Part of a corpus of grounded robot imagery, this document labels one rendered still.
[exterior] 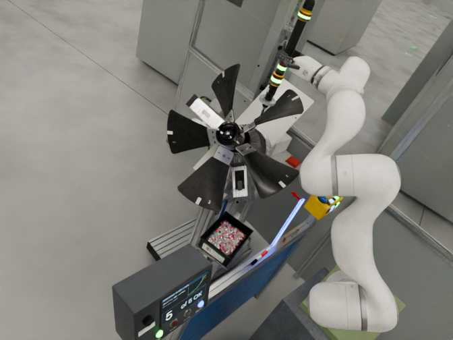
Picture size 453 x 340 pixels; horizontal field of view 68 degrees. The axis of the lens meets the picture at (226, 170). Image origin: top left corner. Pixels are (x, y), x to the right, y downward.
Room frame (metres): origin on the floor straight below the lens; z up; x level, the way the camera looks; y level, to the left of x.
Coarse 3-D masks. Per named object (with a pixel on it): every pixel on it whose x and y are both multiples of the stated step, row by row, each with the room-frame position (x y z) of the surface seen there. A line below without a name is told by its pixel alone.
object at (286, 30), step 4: (284, 24) 1.94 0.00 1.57; (288, 24) 1.94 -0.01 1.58; (284, 28) 1.87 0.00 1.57; (288, 28) 1.89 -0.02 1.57; (292, 28) 1.92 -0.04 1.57; (280, 32) 1.88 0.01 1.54; (284, 32) 1.85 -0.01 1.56; (288, 32) 1.85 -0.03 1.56; (280, 36) 1.85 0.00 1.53; (284, 36) 1.85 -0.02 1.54; (288, 36) 1.85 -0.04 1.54; (280, 40) 1.85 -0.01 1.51; (288, 40) 1.85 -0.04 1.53
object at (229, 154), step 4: (220, 148) 1.27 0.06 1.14; (224, 148) 1.28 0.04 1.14; (216, 152) 1.25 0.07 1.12; (220, 152) 1.26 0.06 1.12; (224, 152) 1.27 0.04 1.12; (228, 152) 1.28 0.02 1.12; (232, 152) 1.29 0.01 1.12; (216, 156) 1.24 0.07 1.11; (220, 156) 1.25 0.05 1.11; (228, 156) 1.27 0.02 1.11; (232, 156) 1.28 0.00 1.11; (220, 160) 1.24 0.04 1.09; (224, 160) 1.25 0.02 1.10; (228, 160) 1.26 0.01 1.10; (228, 164) 1.25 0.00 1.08
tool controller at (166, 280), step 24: (168, 264) 0.54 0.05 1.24; (192, 264) 0.56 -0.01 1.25; (120, 288) 0.42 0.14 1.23; (144, 288) 0.44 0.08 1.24; (168, 288) 0.46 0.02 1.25; (192, 288) 0.51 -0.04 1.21; (120, 312) 0.39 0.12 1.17; (144, 312) 0.39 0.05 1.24; (192, 312) 0.51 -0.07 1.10; (120, 336) 0.38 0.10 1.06; (144, 336) 0.37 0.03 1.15
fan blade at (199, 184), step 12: (204, 168) 1.18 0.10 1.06; (216, 168) 1.21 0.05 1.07; (228, 168) 1.24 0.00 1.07; (192, 180) 1.14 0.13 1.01; (204, 180) 1.15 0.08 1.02; (216, 180) 1.18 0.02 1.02; (180, 192) 1.09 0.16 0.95; (192, 192) 1.10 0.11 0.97; (204, 192) 1.12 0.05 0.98; (216, 192) 1.15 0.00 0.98; (204, 204) 1.09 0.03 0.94; (216, 204) 1.11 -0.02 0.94
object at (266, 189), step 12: (252, 156) 1.24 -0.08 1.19; (264, 156) 1.27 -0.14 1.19; (252, 168) 1.17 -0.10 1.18; (264, 168) 1.19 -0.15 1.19; (276, 168) 1.21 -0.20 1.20; (288, 168) 1.23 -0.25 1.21; (264, 180) 1.13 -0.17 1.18; (276, 180) 1.14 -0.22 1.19; (288, 180) 1.16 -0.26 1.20; (264, 192) 1.08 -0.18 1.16; (276, 192) 1.09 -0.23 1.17
